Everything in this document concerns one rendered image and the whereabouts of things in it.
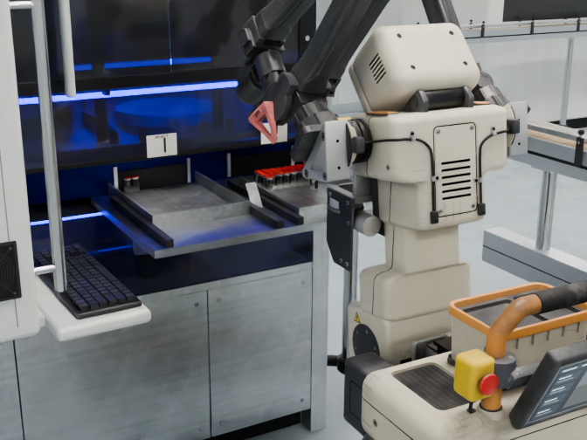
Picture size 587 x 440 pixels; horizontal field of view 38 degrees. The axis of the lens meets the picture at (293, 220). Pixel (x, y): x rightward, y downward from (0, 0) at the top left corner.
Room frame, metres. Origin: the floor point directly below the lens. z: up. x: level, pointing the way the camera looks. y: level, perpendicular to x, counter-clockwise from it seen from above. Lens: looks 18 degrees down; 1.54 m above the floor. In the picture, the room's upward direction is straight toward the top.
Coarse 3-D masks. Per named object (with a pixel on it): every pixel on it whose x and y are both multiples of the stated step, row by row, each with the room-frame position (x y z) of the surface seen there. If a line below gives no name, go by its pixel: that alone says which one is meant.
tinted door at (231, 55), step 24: (192, 0) 2.31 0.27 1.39; (216, 0) 2.34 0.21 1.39; (240, 0) 2.37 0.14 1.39; (264, 0) 2.41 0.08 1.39; (192, 24) 2.30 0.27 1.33; (216, 24) 2.34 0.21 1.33; (240, 24) 2.37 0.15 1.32; (192, 48) 2.30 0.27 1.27; (216, 48) 2.34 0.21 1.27; (240, 48) 2.37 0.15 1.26; (288, 48) 2.45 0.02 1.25
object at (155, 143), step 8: (152, 136) 2.23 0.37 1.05; (160, 136) 2.24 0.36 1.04; (168, 136) 2.25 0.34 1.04; (152, 144) 2.23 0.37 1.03; (160, 144) 2.24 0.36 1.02; (168, 144) 2.25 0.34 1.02; (152, 152) 2.23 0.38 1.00; (160, 152) 2.24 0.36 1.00; (168, 152) 2.25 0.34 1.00; (176, 152) 2.26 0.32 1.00
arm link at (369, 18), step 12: (372, 0) 2.17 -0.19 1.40; (384, 0) 2.18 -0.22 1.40; (372, 12) 2.18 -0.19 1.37; (360, 24) 2.20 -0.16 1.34; (372, 24) 2.21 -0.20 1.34; (360, 36) 2.22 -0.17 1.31; (348, 48) 2.23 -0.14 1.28; (348, 60) 2.26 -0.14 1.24; (336, 72) 2.27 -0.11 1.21; (336, 84) 2.30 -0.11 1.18
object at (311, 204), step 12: (240, 180) 2.31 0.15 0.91; (348, 180) 2.31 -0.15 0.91; (264, 192) 2.19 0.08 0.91; (276, 192) 2.28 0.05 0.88; (288, 192) 2.28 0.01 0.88; (300, 192) 2.28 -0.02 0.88; (312, 192) 2.28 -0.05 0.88; (324, 192) 2.28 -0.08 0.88; (288, 204) 2.07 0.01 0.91; (300, 204) 2.16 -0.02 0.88; (312, 204) 2.16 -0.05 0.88; (324, 204) 2.06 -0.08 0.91; (312, 216) 2.04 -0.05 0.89; (324, 216) 2.06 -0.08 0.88
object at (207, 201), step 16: (112, 192) 2.22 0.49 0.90; (144, 192) 2.27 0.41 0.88; (160, 192) 2.27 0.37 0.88; (176, 192) 2.27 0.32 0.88; (192, 192) 2.27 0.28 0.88; (208, 192) 2.27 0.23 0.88; (224, 192) 2.20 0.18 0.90; (144, 208) 2.12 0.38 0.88; (160, 208) 2.12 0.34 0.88; (176, 208) 2.12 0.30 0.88; (192, 208) 2.13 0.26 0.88; (208, 208) 2.03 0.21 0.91; (224, 208) 2.05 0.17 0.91; (240, 208) 2.07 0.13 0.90; (160, 224) 1.96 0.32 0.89; (176, 224) 1.99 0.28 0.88
